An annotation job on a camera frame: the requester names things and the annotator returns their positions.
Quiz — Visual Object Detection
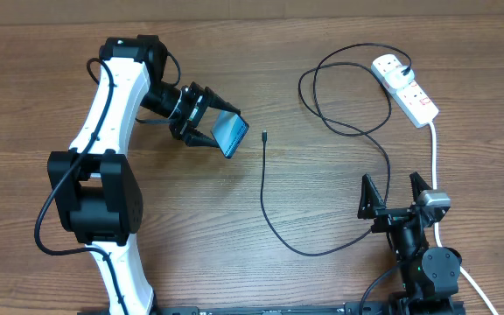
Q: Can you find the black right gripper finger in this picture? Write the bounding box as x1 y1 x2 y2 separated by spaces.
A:
409 171 431 204
357 173 387 220

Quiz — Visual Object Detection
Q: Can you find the blue Samsung Galaxy smartphone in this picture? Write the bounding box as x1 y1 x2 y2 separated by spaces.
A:
211 111 249 158

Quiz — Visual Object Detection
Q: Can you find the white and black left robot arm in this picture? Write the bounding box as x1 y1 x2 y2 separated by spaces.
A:
34 35 249 314

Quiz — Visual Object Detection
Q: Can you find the black USB charging cable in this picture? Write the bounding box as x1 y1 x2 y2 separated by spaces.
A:
259 42 413 258

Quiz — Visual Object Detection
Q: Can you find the white power strip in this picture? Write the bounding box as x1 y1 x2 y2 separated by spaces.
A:
371 54 439 128

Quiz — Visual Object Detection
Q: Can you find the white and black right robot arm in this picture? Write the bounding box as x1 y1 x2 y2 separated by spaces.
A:
357 172 466 314

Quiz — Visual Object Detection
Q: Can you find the white charger plug adapter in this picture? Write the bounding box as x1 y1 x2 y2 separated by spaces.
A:
384 66 415 92

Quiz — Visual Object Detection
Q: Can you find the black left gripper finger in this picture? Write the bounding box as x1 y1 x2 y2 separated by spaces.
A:
204 87 241 116
182 128 219 148

